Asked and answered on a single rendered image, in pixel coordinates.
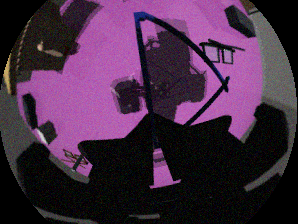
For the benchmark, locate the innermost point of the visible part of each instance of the white flat panel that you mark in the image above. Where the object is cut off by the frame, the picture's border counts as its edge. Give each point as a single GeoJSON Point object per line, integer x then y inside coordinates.
{"type": "Point", "coordinates": [26, 76]}

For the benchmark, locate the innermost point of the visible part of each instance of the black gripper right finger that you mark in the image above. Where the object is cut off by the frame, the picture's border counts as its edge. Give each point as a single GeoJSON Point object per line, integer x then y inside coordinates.
{"type": "Point", "coordinates": [176, 140]}

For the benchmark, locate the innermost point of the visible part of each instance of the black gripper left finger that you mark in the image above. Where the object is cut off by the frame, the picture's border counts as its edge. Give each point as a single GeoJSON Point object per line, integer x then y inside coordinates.
{"type": "Point", "coordinates": [135, 148]}

